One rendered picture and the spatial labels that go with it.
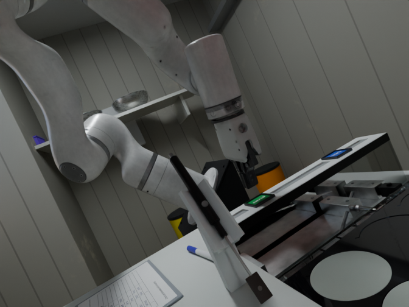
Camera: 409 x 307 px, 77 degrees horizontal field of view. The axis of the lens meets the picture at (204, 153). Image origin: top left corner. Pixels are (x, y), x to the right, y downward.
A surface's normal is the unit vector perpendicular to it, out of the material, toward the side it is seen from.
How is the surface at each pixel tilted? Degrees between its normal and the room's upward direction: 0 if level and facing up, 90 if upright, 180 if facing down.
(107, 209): 90
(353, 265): 0
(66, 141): 98
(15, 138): 90
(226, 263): 90
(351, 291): 0
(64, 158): 97
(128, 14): 116
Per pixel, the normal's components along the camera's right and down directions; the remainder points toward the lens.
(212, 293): -0.42, -0.91
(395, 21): -0.87, 0.41
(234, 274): 0.31, -0.10
